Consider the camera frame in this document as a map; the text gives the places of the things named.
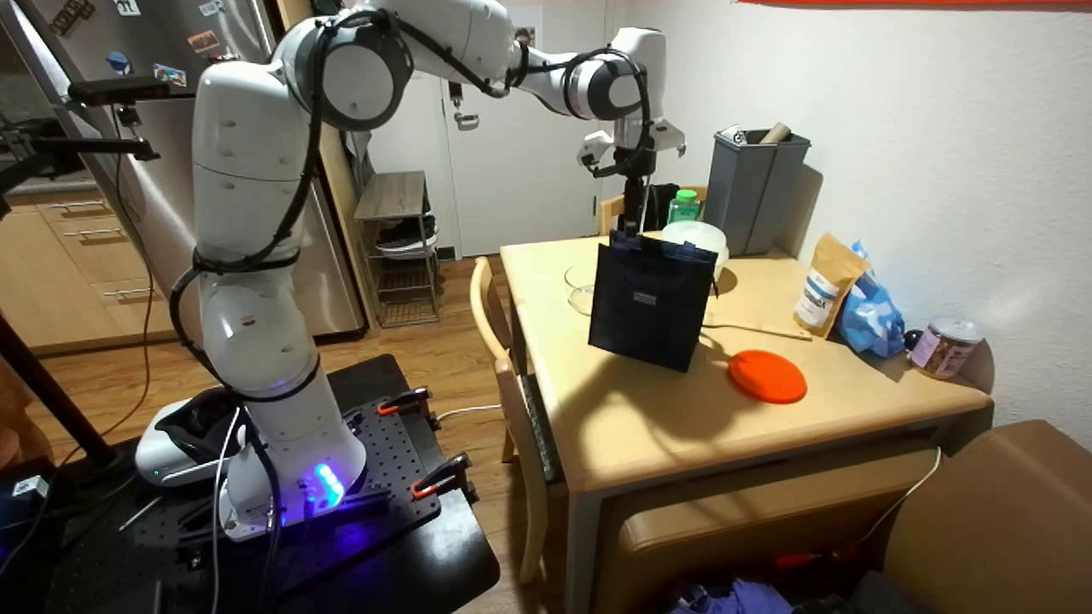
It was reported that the blue plastic bag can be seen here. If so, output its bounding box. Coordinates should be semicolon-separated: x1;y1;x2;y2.
834;240;912;365

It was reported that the wooden drawer cabinet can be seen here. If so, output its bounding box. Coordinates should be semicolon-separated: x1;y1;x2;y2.
0;185;181;356

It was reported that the brown paper bag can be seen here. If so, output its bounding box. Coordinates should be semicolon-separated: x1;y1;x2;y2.
793;230;873;342

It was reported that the wooden shelf rack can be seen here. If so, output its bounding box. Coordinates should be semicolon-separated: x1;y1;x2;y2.
351;166;442;334

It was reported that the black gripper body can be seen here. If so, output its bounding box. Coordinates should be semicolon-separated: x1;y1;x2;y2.
619;144;662;197

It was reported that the light wooden chair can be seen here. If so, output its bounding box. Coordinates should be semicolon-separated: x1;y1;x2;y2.
467;252;559;593

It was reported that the black robot cart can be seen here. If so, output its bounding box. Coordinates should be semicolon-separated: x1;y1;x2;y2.
44;350;506;614

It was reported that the small green bottle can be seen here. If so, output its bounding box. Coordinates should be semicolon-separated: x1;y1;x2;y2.
664;188;703;227

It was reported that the light wooden table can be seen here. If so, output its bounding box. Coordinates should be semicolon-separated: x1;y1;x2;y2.
493;230;998;614

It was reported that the black camera stand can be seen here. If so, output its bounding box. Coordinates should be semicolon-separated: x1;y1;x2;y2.
0;70;157;472

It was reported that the pink jar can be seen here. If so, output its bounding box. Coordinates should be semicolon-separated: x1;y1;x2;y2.
903;313;989;384

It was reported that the orange round disc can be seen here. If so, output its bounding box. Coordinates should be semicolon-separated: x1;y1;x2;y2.
724;346;812;408

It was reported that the orange black clamp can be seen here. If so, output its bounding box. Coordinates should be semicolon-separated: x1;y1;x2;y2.
373;384;439;429
406;450;479;506

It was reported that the white black device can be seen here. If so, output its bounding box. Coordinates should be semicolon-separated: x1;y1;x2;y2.
133;384;248;492

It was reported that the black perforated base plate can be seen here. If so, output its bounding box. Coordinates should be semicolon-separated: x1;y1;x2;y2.
214;384;448;572

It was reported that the stainless steel refrigerator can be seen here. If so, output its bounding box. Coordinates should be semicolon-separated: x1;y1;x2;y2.
0;0;373;343

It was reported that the thin wooden stick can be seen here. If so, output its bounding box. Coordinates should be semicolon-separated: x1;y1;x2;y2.
703;316;816;343

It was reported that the gray waste bin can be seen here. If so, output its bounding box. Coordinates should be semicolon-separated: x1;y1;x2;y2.
699;118;816;262

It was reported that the navy fabric bag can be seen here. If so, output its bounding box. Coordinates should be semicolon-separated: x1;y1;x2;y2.
584;230;724;375

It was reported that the purple cloth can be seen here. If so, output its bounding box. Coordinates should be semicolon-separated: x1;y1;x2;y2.
669;572;799;614

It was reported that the white labelled can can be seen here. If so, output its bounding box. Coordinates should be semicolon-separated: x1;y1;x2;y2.
793;266;841;334

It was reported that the white round container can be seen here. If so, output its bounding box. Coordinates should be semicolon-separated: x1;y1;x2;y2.
658;218;729;266

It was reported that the brown sofa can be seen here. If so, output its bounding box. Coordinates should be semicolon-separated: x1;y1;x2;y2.
880;417;1092;614

